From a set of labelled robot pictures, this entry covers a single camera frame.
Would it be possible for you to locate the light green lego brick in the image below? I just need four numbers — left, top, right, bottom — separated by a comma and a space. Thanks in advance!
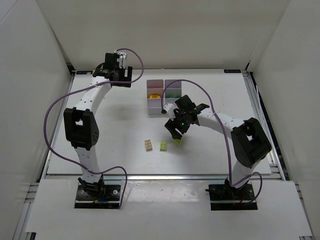
159, 141, 168, 152

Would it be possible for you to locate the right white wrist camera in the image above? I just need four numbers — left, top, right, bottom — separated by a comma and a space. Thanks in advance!
161, 103, 179, 121

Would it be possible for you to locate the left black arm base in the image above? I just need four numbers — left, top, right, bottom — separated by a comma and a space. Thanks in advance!
74, 184, 122, 209

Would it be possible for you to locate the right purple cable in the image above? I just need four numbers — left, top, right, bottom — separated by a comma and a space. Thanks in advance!
161, 79, 263, 204

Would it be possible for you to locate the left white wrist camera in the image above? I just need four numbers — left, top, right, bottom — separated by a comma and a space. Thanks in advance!
114, 51, 127, 69

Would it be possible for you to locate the purple cable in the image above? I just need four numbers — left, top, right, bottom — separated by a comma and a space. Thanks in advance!
161, 79, 263, 204
43, 47, 144, 208

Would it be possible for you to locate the left white divided container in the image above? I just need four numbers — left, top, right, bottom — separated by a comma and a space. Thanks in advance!
146, 79, 164, 116

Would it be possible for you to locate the light green curved lego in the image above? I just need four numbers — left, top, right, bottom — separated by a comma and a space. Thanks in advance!
172, 139, 182, 145

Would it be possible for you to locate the cream lego brick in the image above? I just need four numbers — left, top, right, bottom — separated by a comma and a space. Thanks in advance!
144, 139, 153, 152

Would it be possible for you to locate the white divided container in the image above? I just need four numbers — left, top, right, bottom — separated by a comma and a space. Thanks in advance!
146, 79, 164, 116
163, 79, 182, 104

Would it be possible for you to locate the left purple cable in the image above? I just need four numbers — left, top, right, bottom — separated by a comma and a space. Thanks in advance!
43, 47, 144, 208

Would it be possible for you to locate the right white divided container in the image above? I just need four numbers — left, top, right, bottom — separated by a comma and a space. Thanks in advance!
163, 79, 182, 104

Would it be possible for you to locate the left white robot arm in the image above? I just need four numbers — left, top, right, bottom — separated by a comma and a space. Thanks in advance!
63, 52, 133, 198

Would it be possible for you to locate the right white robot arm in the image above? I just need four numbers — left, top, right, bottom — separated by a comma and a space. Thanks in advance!
161, 95, 272, 193

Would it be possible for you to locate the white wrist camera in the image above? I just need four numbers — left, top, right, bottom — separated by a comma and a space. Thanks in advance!
114, 51, 127, 69
161, 103, 179, 121

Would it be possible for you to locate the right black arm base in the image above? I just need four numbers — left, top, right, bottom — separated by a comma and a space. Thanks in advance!
205, 183, 258, 211

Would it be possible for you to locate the red curved lego brick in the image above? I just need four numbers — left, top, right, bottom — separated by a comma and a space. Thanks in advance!
147, 84, 163, 89

